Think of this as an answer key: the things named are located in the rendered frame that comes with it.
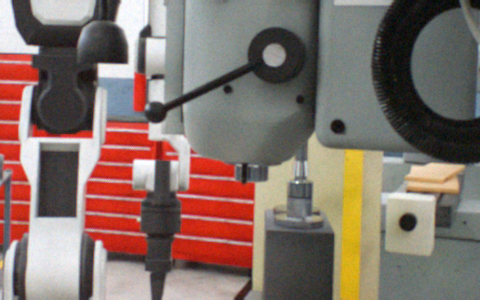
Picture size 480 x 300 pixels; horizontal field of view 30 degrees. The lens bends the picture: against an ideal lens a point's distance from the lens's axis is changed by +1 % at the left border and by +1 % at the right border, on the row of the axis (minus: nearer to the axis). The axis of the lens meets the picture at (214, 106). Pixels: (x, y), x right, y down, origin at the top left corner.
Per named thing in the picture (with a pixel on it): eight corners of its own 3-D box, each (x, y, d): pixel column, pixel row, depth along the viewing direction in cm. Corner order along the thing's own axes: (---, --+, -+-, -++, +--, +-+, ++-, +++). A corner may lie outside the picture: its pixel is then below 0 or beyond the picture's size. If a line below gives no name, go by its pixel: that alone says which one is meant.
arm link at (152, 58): (138, 129, 194) (141, 44, 197) (185, 131, 195) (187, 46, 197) (137, 124, 184) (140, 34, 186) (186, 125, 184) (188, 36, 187)
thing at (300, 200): (285, 218, 158) (286, 187, 157) (286, 215, 162) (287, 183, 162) (311, 220, 157) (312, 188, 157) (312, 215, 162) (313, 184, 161)
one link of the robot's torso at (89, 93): (36, 129, 199) (37, 77, 198) (97, 130, 200) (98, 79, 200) (28, 134, 186) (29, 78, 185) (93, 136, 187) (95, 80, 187)
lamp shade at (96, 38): (75, 63, 128) (76, 19, 128) (125, 64, 130) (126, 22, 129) (79, 63, 121) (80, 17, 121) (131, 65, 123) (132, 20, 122)
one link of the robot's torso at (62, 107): (45, 124, 213) (46, 51, 212) (99, 125, 214) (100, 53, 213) (29, 135, 185) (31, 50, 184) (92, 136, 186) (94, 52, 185)
